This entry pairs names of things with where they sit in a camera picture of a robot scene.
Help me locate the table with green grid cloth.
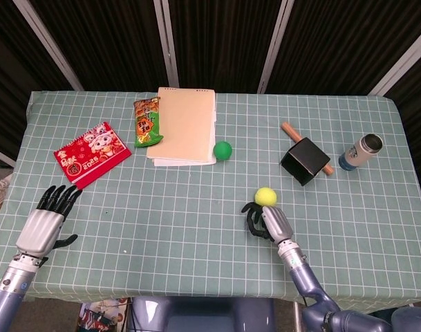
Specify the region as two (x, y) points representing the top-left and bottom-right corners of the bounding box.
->
(0, 90), (421, 309)

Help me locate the colourful printed carton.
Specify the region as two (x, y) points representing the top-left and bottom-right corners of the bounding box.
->
(77, 299), (130, 332)

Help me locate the dark ribbed partition panel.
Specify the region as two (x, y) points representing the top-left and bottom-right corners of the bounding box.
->
(28, 0), (171, 92)
(265, 0), (421, 96)
(382, 51), (421, 215)
(168, 0), (283, 93)
(0, 0), (76, 163)

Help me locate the tan manila notebook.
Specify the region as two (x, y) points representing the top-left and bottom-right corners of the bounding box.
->
(146, 86), (217, 164)

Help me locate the black box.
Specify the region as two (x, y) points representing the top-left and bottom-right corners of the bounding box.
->
(280, 137), (331, 187)

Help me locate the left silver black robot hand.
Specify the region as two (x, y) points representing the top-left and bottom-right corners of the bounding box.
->
(15, 185), (83, 259)

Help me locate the white and blue thermos cup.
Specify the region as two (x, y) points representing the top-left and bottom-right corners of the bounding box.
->
(338, 133), (384, 172)

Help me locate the blue-grey robot torso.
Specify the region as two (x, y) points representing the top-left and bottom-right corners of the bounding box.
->
(131, 296), (277, 332)

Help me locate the green foam ball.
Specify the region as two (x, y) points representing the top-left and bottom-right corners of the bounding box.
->
(212, 140), (233, 162)

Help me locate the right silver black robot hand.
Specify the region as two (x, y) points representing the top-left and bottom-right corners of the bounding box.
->
(242, 202), (297, 248)

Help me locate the green snack packet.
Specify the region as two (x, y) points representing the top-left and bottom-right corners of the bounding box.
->
(133, 97), (165, 149)

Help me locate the yellow ball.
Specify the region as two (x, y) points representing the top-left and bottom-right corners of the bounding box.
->
(254, 187), (278, 208)

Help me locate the wooden rolling pin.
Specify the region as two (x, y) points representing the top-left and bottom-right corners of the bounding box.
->
(281, 122), (335, 176)

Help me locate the red desk calendar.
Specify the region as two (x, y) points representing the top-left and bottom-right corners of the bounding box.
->
(53, 121), (133, 190)

